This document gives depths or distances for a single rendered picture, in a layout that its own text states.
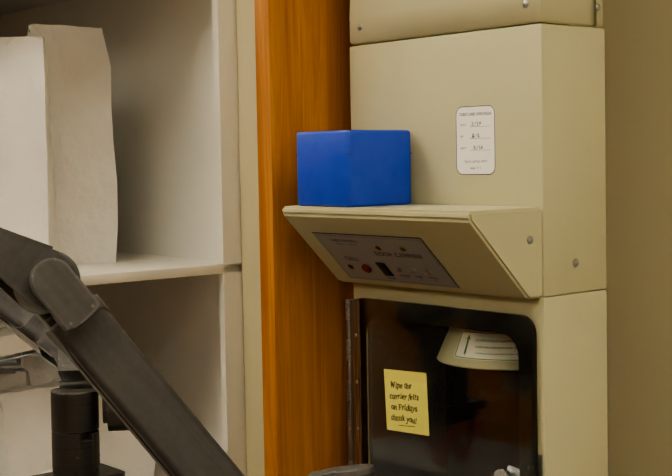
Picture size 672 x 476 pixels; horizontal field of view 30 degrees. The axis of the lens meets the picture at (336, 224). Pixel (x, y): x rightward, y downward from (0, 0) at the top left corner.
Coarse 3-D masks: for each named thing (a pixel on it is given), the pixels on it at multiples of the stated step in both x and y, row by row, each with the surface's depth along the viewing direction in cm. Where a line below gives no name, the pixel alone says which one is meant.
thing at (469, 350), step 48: (384, 336) 156; (432, 336) 150; (480, 336) 144; (528, 336) 138; (384, 384) 157; (432, 384) 150; (480, 384) 144; (528, 384) 138; (384, 432) 157; (432, 432) 151; (480, 432) 144; (528, 432) 139
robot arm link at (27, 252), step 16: (0, 240) 117; (16, 240) 118; (32, 240) 118; (0, 256) 117; (16, 256) 118; (32, 256) 118; (48, 256) 119; (64, 256) 119; (0, 272) 117; (16, 272) 117; (0, 288) 124; (16, 288) 117; (32, 304) 118
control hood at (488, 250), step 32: (320, 224) 150; (352, 224) 146; (384, 224) 141; (416, 224) 137; (448, 224) 133; (480, 224) 131; (512, 224) 134; (320, 256) 158; (448, 256) 139; (480, 256) 135; (512, 256) 134; (416, 288) 150; (448, 288) 145; (480, 288) 140; (512, 288) 136
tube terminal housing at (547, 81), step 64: (384, 64) 156; (448, 64) 147; (512, 64) 140; (576, 64) 140; (384, 128) 156; (448, 128) 148; (512, 128) 140; (576, 128) 140; (448, 192) 148; (512, 192) 140; (576, 192) 141; (576, 256) 141; (576, 320) 141; (576, 384) 142; (576, 448) 142
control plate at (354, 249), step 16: (320, 240) 154; (336, 240) 151; (352, 240) 149; (368, 240) 146; (384, 240) 144; (400, 240) 142; (416, 240) 140; (336, 256) 155; (352, 256) 152; (368, 256) 150; (384, 256) 147; (400, 256) 145; (416, 256) 143; (432, 256) 140; (352, 272) 156; (400, 272) 148; (432, 272) 144
